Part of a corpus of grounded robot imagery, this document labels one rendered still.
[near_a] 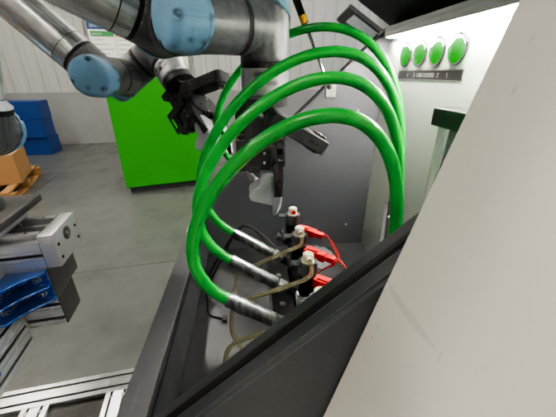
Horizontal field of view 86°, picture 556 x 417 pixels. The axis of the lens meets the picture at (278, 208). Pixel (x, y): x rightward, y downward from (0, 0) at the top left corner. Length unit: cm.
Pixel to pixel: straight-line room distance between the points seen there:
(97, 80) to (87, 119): 674
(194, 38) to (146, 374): 46
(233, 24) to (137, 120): 342
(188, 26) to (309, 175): 58
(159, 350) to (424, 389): 42
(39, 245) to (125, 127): 302
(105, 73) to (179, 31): 30
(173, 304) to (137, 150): 336
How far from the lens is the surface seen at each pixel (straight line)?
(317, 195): 92
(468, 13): 59
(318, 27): 59
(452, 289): 18
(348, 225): 99
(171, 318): 59
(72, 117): 750
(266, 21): 48
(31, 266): 95
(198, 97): 71
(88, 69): 70
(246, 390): 30
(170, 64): 76
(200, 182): 38
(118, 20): 53
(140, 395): 51
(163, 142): 386
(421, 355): 20
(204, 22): 42
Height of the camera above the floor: 134
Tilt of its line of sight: 24 degrees down
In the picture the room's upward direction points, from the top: straight up
